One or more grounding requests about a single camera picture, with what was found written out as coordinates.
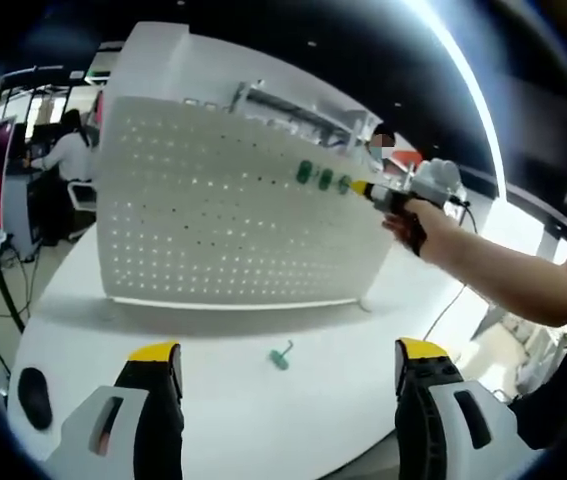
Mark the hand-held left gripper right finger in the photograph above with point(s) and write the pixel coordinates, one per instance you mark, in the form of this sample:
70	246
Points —
438	425

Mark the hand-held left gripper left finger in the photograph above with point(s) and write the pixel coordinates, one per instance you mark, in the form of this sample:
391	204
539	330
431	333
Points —
138	425

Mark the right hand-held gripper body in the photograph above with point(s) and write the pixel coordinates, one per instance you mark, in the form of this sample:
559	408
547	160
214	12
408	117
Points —
438	182

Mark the green hook assembly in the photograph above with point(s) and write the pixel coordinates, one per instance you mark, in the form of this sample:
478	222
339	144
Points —
304	171
344	184
324	179
279	359

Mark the white perforated mounting plate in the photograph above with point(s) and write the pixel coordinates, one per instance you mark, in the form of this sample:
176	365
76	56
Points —
223	225

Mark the person's right hand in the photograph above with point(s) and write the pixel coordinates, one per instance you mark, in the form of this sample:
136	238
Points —
415	225

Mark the ceiling light strip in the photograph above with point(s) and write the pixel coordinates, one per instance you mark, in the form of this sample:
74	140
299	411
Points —
483	100

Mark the black computer mouse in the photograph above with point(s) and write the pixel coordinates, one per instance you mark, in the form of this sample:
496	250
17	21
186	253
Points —
35	400

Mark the person's dark clothing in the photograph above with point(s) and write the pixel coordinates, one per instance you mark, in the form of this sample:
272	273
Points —
563	380

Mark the grey metal shelf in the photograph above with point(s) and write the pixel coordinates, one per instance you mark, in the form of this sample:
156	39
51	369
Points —
283	102

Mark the white office chair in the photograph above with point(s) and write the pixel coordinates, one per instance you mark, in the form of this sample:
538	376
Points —
83	196

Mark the grey computer cabinet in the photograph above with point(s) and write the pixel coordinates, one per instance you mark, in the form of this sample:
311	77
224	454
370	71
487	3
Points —
20	215

